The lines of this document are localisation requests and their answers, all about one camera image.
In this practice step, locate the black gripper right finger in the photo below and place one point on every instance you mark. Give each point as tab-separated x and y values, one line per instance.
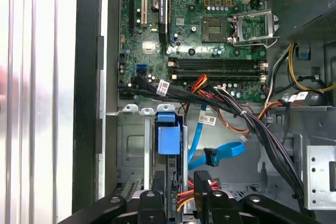
218	208

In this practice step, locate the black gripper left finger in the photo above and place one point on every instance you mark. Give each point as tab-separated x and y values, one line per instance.
152	208

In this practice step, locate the hard disk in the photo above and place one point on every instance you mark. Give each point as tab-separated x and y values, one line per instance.
169	140

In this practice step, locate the metal disk bay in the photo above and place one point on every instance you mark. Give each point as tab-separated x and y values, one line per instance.
131	140

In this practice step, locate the black RAM slot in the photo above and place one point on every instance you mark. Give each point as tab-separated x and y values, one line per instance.
223	77
218	65
218	60
218	72

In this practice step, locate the black expansion slot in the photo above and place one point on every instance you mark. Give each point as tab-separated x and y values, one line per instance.
132	3

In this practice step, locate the beige expansion slot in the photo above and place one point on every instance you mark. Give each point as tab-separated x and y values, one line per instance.
144	1

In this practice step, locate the grey metal drive cage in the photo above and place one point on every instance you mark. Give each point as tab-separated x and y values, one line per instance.
319	176

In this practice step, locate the blue data port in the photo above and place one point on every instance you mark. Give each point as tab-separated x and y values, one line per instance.
141	69

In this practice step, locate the black PC case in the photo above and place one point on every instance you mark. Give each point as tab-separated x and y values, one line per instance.
84	77

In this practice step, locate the silver square chip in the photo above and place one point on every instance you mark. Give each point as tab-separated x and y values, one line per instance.
148	47

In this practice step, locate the locking lever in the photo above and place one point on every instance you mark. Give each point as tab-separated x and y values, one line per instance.
252	44

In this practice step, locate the CPU socket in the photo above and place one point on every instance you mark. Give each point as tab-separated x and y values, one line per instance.
214	30

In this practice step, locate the blue plastic clip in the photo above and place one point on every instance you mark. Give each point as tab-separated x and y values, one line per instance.
305	51

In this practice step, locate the green motherboard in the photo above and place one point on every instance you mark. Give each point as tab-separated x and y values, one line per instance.
189	30

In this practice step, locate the metal socket cover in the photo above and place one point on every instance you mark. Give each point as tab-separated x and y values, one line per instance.
269	26

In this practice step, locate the black graphics card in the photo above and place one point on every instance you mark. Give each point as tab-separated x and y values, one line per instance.
164	6

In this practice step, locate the round coin battery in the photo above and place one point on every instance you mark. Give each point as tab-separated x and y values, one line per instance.
155	4

